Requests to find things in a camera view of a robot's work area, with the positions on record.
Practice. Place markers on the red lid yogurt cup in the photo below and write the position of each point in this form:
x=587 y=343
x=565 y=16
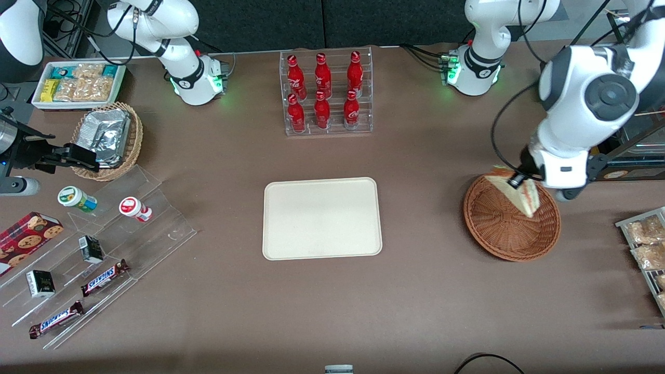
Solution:
x=132 y=208

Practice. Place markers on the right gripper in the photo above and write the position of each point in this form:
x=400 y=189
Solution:
x=26 y=150

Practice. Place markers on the clear bag of crackers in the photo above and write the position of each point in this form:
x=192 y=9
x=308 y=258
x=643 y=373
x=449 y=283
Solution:
x=88 y=71
x=93 y=89
x=65 y=90

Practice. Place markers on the clear acrylic bottle rack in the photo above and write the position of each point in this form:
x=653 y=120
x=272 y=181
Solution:
x=335 y=127

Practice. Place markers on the yellow snack pack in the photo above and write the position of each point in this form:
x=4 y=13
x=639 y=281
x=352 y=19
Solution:
x=49 y=90

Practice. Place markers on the small blue object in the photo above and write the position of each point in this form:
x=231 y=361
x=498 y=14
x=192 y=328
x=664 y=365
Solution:
x=652 y=326

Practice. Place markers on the clear acrylic stepped display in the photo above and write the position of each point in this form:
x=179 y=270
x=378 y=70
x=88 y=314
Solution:
x=156 y=228

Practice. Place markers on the round brown wicker basket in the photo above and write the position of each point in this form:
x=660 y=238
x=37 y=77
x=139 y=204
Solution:
x=499 y=228

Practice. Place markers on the cream plastic tray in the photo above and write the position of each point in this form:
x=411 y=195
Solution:
x=322 y=218

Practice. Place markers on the oval light wicker basket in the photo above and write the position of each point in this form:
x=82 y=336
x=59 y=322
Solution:
x=134 y=140

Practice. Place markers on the white rectangular snack bin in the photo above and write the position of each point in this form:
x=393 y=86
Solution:
x=37 y=101

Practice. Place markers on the green lid yogurt cup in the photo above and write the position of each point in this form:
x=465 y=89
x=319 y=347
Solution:
x=75 y=198

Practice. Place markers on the small black carton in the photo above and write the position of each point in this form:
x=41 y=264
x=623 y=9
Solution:
x=40 y=283
x=91 y=249

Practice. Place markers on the Snickers chocolate bar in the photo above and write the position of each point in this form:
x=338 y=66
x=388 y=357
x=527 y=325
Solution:
x=56 y=319
x=104 y=278

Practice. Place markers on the triangular sandwich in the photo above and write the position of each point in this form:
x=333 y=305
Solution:
x=527 y=200

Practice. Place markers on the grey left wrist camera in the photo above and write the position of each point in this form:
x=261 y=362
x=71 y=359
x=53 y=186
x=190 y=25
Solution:
x=570 y=194

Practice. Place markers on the teal snack pack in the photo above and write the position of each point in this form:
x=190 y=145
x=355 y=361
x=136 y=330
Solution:
x=61 y=72
x=109 y=70

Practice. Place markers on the red cola bottle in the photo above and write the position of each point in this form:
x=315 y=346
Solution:
x=296 y=117
x=355 y=75
x=295 y=78
x=351 y=111
x=322 y=114
x=322 y=78

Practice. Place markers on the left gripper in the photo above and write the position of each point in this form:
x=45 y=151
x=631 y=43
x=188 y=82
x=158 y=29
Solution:
x=526 y=162

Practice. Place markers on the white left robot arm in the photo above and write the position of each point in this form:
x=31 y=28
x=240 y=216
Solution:
x=597 y=93

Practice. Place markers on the clear bag of nuts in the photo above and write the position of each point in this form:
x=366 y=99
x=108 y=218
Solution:
x=649 y=257
x=644 y=231
x=662 y=300
x=661 y=281

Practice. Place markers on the red tartan cookie box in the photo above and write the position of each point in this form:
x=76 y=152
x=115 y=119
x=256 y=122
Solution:
x=23 y=241

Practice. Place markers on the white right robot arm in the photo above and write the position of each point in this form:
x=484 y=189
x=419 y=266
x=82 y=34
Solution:
x=182 y=78

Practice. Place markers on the silver foil pack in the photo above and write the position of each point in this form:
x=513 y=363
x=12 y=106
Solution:
x=106 y=135

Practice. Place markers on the small grey device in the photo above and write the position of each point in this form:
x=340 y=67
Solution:
x=338 y=369

